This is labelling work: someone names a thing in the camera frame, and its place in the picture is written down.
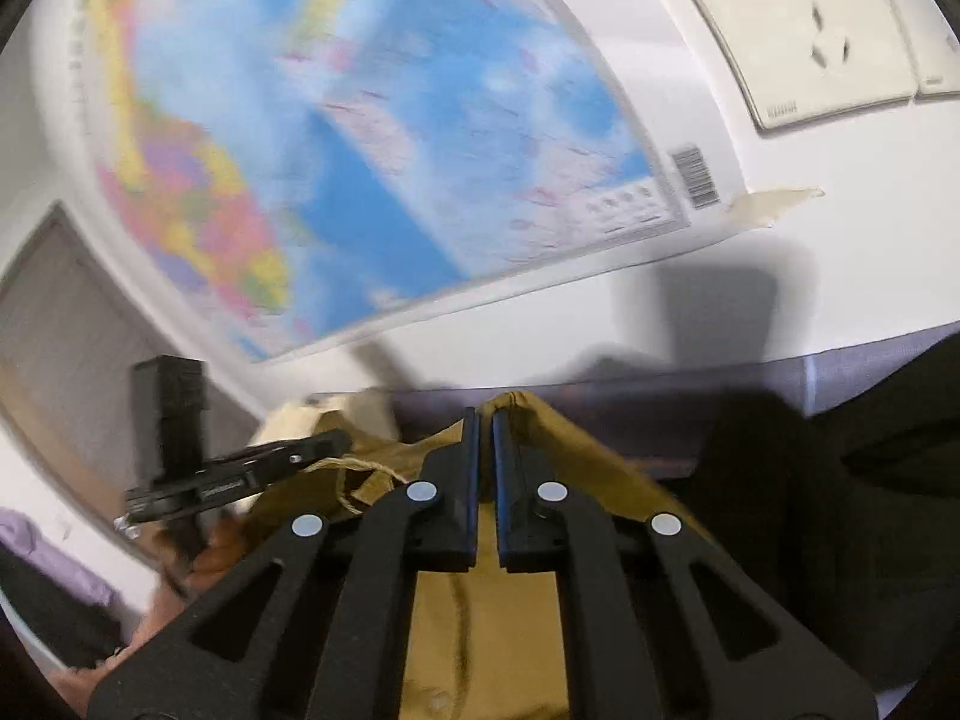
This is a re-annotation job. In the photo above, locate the mustard yellow jacket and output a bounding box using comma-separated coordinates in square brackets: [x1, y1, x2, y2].
[245, 392, 688, 718]

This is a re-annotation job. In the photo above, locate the person's left hand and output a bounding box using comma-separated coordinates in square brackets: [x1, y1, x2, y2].
[47, 514, 249, 718]

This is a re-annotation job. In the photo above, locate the grey door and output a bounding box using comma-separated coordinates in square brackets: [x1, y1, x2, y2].
[0, 202, 260, 564]

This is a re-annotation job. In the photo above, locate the cream pillow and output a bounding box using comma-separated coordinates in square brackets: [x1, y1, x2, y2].
[249, 388, 400, 450]

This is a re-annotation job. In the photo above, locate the black garment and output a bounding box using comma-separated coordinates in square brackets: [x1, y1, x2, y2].
[665, 337, 958, 689]

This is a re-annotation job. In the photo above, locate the purple plaid bed sheet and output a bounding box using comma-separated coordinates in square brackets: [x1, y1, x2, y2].
[530, 325, 958, 497]

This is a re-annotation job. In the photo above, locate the beige tape piece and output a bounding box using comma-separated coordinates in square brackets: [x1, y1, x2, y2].
[726, 187, 825, 231]

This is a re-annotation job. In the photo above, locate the colourful wall map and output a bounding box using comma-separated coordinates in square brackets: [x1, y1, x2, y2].
[70, 0, 749, 363]

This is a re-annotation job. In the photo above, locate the white wall socket panel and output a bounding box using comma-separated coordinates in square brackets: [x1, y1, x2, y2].
[693, 0, 958, 132]

